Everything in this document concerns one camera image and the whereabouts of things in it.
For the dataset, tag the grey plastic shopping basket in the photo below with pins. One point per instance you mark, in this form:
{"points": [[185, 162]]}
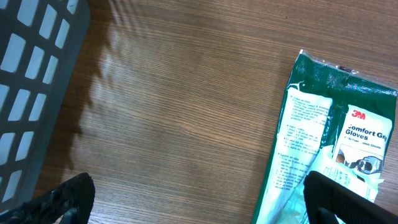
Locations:
{"points": [[40, 43]]}

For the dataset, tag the green white 3M package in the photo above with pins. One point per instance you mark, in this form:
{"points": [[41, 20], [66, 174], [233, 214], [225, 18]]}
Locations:
{"points": [[325, 104]]}

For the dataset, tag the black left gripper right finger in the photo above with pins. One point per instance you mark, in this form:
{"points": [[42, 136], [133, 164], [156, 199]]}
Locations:
{"points": [[327, 201]]}

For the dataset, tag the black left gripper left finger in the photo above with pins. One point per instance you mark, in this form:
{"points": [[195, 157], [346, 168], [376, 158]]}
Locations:
{"points": [[71, 202]]}

